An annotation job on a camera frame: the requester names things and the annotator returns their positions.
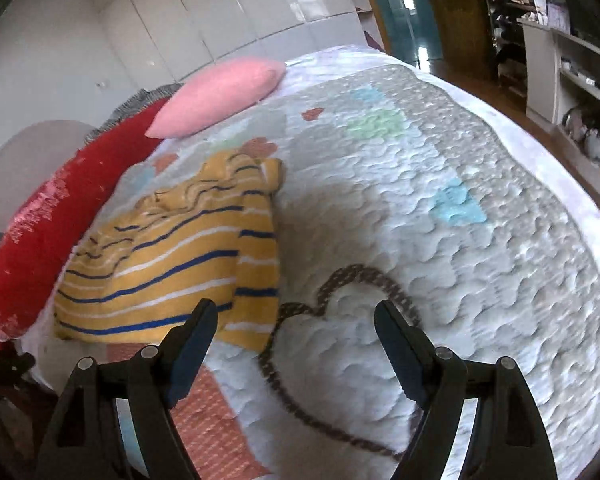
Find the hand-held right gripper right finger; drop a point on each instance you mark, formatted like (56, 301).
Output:
(404, 357)

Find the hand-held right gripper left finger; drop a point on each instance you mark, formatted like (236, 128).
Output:
(190, 360)

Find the yellow striped sweater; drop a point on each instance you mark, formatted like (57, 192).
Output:
(180, 255)

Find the grey patterned bedspread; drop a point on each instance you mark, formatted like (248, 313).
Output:
(430, 210)

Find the red floral quilt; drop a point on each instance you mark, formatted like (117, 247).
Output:
(55, 210)

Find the grey striped cloth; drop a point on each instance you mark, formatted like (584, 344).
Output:
(130, 105)

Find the pink pillow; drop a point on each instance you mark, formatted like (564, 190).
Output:
(215, 92)

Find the white shelf unit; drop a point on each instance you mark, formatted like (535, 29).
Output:
(545, 75)

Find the white glossy wardrobe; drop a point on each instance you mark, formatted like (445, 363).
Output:
(155, 20)

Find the black shoe rack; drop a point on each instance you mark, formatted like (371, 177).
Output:
(510, 25)

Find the wooden door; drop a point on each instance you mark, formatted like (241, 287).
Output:
(455, 10)

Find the teal glass door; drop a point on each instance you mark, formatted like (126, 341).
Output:
(405, 5)

